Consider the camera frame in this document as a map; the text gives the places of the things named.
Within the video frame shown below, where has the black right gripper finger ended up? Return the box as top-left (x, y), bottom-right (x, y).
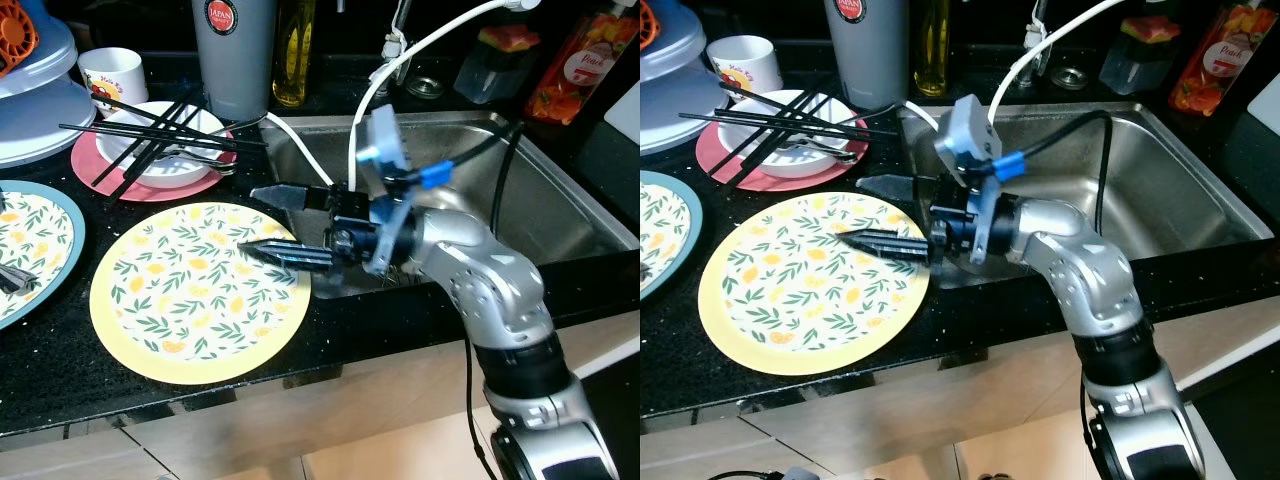
top-left (238, 238), bottom-right (338, 273)
top-left (833, 227), bottom-right (938, 266)
top-left (857, 173), bottom-right (938, 203)
top-left (250, 183), bottom-right (336, 213)

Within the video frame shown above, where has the yellow rim floral plate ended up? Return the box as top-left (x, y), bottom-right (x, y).
top-left (697, 192), bottom-right (931, 377)
top-left (89, 202), bottom-right (313, 386)

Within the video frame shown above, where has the silver utensil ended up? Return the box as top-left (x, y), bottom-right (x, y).
top-left (180, 148), bottom-right (239, 178)
top-left (805, 138), bottom-right (866, 166)

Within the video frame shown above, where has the white bowl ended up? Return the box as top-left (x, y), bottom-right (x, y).
top-left (722, 90), bottom-right (856, 179)
top-left (97, 100), bottom-right (229, 189)

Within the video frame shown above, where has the grey tumbler red label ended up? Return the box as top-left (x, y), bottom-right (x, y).
top-left (825, 0), bottom-right (909, 111)
top-left (192, 0), bottom-right (278, 121)

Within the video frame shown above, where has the yellow oil bottle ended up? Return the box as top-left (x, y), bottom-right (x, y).
top-left (908, 0), bottom-right (951, 99)
top-left (272, 0), bottom-right (319, 109)

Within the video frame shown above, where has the beige cabinet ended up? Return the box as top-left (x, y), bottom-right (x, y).
top-left (0, 310), bottom-right (641, 480)
top-left (640, 300), bottom-right (1280, 480)

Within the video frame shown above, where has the white faucet fitting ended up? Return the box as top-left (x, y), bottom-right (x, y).
top-left (1022, 0), bottom-right (1053, 56)
top-left (383, 0), bottom-right (413, 69)

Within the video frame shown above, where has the pink plate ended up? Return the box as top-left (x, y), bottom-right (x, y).
top-left (70, 125), bottom-right (238, 203)
top-left (695, 115), bottom-right (869, 193)

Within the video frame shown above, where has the clear container red green lid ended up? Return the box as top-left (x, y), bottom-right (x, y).
top-left (1098, 15), bottom-right (1183, 96)
top-left (455, 25), bottom-right (543, 106)

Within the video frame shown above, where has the white printed mug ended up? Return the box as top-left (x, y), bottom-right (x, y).
top-left (77, 47), bottom-right (149, 119)
top-left (705, 35), bottom-right (783, 101)

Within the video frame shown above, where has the stainless steel sink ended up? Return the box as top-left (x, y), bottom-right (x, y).
top-left (258, 110), bottom-right (641, 301)
top-left (897, 100), bottom-right (1276, 291)

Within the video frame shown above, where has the blue rim floral plate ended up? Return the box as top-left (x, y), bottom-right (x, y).
top-left (0, 180), bottom-right (87, 331)
top-left (640, 170), bottom-right (704, 301)

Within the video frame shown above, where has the white tiered plastic container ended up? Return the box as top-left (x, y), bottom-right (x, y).
top-left (0, 15), bottom-right (98, 169)
top-left (640, 0), bottom-right (708, 156)

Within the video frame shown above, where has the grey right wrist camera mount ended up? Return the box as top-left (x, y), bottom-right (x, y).
top-left (355, 103), bottom-right (421, 278)
top-left (933, 95), bottom-right (1016, 269)

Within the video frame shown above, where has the white flexible hose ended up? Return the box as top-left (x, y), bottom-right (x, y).
top-left (263, 0), bottom-right (546, 191)
top-left (903, 0), bottom-right (1131, 136)

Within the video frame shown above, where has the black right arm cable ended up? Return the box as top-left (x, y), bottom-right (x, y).
top-left (440, 122), bottom-right (528, 479)
top-left (1015, 108), bottom-right (1114, 471)

